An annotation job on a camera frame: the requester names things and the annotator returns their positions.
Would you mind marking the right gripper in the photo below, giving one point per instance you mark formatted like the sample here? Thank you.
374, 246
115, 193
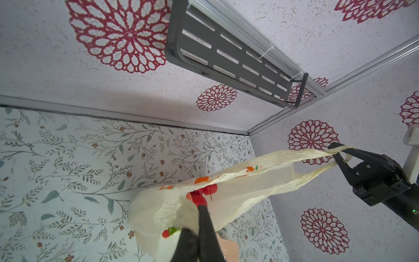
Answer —
378, 179

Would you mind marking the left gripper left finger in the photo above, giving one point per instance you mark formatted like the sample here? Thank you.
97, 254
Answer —
187, 247

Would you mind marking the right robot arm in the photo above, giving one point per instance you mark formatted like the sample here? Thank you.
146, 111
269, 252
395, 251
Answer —
411, 166

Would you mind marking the red strawberry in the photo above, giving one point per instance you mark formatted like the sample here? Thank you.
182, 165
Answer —
166, 234

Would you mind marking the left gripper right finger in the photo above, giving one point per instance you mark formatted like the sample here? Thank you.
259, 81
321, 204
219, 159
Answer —
208, 248

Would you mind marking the grey wall shelf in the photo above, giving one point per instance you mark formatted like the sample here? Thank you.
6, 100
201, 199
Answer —
196, 43

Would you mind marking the green grape bunch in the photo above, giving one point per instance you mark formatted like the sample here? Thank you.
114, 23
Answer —
173, 230

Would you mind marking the red cherry fruit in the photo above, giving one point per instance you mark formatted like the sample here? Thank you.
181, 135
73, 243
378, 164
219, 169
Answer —
198, 196

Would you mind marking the pink scalloped bowl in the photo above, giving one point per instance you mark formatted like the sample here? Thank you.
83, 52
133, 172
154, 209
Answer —
229, 249

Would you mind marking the cream plastic fruit bag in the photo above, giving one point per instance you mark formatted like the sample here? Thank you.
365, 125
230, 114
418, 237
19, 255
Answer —
240, 188

